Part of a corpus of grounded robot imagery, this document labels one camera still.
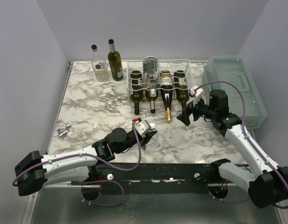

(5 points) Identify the green bottle black neck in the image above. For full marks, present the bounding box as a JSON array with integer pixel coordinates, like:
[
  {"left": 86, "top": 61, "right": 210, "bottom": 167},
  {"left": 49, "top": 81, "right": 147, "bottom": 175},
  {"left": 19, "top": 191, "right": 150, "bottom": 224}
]
[{"left": 130, "top": 70, "right": 143, "bottom": 115}]

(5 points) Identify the clear bottle dark label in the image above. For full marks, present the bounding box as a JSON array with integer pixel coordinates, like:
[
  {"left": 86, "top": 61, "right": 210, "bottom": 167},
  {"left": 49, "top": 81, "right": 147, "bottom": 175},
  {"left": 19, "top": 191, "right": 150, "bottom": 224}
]
[{"left": 143, "top": 56, "right": 160, "bottom": 97}]

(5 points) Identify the clear bottle white label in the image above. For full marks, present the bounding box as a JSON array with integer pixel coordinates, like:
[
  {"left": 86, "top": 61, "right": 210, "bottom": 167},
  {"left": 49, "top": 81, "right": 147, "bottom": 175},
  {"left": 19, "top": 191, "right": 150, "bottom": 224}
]
[{"left": 91, "top": 44, "right": 109, "bottom": 82}]

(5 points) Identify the dark green wine bottle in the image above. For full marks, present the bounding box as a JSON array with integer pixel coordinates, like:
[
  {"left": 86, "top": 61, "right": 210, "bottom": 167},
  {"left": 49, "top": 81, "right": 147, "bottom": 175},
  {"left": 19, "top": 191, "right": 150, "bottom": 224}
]
[{"left": 108, "top": 39, "right": 123, "bottom": 81}]

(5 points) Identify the clear bottle green label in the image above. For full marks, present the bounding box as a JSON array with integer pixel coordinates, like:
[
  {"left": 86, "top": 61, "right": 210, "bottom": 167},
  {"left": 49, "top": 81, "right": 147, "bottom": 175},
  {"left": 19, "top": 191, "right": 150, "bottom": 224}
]
[{"left": 141, "top": 122, "right": 159, "bottom": 153}]

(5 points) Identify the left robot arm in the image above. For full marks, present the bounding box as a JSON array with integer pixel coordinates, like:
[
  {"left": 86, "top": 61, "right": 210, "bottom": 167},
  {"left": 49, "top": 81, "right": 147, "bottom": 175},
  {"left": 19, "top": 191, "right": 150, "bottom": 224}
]
[{"left": 12, "top": 128, "right": 157, "bottom": 196}]

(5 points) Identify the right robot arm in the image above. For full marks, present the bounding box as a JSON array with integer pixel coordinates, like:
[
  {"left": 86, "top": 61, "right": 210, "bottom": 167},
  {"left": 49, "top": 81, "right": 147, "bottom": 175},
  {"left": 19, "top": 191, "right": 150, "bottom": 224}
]
[{"left": 177, "top": 85, "right": 288, "bottom": 208}]

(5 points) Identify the green bottle silver neck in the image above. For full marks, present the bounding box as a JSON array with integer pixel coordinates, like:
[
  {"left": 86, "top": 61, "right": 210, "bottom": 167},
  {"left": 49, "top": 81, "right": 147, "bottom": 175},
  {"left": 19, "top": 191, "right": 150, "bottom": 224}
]
[{"left": 145, "top": 89, "right": 158, "bottom": 113}]

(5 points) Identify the red wine bottle gold cap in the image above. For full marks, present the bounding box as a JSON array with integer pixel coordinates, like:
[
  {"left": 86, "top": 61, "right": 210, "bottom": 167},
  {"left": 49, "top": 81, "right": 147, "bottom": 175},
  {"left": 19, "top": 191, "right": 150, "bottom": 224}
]
[{"left": 160, "top": 70, "right": 173, "bottom": 122}]

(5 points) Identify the translucent plastic storage box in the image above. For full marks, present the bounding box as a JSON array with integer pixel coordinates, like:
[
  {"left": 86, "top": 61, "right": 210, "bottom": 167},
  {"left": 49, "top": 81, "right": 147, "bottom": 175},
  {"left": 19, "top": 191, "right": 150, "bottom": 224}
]
[{"left": 202, "top": 56, "right": 267, "bottom": 130}]

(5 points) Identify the small metal clamp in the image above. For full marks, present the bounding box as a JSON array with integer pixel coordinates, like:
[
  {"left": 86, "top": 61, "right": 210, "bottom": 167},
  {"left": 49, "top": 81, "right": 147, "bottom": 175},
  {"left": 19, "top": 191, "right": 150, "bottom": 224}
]
[{"left": 57, "top": 123, "right": 71, "bottom": 139}]

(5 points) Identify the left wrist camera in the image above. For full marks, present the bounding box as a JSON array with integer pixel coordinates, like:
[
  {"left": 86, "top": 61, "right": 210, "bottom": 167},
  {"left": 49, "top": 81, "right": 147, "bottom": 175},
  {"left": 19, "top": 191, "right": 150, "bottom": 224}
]
[{"left": 134, "top": 120, "right": 151, "bottom": 137}]

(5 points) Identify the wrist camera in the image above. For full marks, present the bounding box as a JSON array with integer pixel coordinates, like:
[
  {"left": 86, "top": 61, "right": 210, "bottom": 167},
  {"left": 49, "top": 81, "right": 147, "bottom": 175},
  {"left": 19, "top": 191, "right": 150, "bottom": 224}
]
[
  {"left": 188, "top": 84, "right": 204, "bottom": 105},
  {"left": 134, "top": 120, "right": 151, "bottom": 137}
]

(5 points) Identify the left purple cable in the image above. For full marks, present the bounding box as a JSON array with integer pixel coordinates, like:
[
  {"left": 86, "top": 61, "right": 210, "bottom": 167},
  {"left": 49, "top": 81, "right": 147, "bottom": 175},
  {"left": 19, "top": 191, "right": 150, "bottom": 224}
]
[{"left": 12, "top": 121, "right": 144, "bottom": 207}]

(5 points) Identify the purple cable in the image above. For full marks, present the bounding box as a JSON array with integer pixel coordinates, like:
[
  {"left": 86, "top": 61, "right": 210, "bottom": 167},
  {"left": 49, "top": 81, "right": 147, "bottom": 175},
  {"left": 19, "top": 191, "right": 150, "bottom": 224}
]
[
  {"left": 12, "top": 121, "right": 144, "bottom": 207},
  {"left": 192, "top": 81, "right": 288, "bottom": 209}
]

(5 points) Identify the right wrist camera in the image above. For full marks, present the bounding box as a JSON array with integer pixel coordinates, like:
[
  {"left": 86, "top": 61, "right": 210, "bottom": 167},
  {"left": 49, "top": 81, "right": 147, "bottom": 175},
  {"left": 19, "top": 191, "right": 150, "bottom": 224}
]
[{"left": 188, "top": 84, "right": 204, "bottom": 105}]

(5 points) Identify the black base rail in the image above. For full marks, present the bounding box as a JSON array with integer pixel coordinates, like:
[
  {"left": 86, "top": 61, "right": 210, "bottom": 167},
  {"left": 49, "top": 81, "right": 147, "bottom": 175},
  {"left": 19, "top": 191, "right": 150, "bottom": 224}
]
[{"left": 81, "top": 163, "right": 232, "bottom": 200}]

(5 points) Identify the white wire wine rack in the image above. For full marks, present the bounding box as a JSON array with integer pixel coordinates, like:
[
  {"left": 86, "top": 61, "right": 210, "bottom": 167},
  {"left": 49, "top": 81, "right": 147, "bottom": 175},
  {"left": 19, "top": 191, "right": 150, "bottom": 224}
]
[{"left": 126, "top": 58, "right": 195, "bottom": 104}]

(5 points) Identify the aluminium frame rail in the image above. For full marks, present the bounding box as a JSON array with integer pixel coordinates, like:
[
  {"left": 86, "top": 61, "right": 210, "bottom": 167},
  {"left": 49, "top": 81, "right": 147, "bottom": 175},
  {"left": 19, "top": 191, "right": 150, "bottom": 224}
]
[{"left": 21, "top": 182, "right": 73, "bottom": 224}]

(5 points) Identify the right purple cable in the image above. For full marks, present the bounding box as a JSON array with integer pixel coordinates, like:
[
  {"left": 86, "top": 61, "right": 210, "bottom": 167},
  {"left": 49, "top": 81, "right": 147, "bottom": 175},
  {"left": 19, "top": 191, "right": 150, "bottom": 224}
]
[{"left": 192, "top": 81, "right": 288, "bottom": 209}]

